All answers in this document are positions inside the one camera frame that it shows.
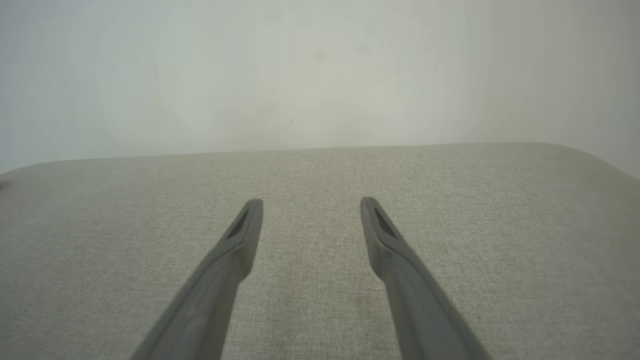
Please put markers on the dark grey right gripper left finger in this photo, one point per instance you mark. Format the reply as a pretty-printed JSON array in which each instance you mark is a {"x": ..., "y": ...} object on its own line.
[{"x": 210, "y": 300}]

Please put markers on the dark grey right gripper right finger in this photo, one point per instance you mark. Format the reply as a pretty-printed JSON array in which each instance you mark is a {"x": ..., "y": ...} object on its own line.
[{"x": 425, "y": 310}]

